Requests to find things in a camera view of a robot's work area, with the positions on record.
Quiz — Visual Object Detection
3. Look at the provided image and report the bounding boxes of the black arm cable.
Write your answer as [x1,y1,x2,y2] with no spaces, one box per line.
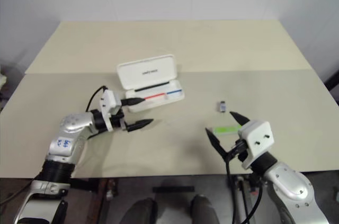
[224,155,263,224]
[86,85,109,112]

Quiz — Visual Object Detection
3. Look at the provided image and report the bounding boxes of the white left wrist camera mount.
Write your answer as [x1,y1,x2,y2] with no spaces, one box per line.
[99,89,123,132]

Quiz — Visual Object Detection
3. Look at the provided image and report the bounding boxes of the red and blue pencil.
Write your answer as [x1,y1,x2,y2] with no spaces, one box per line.
[144,89,183,101]

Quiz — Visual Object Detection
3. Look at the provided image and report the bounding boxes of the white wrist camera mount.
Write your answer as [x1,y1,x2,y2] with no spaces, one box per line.
[237,120,274,169]
[99,89,123,132]

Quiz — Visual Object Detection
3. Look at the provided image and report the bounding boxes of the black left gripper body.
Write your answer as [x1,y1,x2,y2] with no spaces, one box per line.
[110,104,129,132]

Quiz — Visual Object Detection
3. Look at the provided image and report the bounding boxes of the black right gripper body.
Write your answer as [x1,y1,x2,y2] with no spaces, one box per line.
[225,139,248,162]

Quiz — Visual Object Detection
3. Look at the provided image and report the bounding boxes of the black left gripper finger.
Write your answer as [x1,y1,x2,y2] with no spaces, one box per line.
[121,97,146,107]
[126,119,155,132]

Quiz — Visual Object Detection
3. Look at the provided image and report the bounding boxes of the white pen case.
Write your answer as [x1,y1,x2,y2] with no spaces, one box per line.
[116,53,185,114]

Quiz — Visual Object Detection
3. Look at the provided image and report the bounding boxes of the black pen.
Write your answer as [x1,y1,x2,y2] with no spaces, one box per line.
[134,80,171,93]

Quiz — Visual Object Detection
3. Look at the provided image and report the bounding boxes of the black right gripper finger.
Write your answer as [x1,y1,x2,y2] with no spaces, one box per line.
[229,111,250,130]
[205,127,229,162]

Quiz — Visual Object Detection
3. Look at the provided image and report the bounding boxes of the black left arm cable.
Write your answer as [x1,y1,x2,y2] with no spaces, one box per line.
[86,85,109,112]

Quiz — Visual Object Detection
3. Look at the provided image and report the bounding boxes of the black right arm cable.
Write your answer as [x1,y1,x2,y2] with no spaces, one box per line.
[224,155,263,224]

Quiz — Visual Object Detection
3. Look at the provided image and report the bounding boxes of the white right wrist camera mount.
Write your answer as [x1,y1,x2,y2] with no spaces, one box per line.
[237,120,274,169]

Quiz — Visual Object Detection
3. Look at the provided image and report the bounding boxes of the black flat bar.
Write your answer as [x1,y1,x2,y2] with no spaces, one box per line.
[151,185,195,194]

